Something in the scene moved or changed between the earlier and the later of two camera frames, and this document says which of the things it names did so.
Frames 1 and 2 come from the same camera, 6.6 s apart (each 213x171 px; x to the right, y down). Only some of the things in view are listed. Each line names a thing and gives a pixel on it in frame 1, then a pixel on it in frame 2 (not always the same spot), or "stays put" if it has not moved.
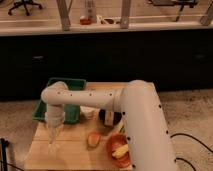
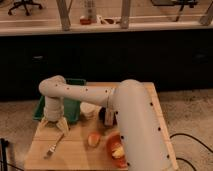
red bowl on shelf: x=85 y=21 stays put
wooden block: x=109 y=118 stays put
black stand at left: x=4 y=143 stays put
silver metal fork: x=53 y=142 -> x=51 y=147
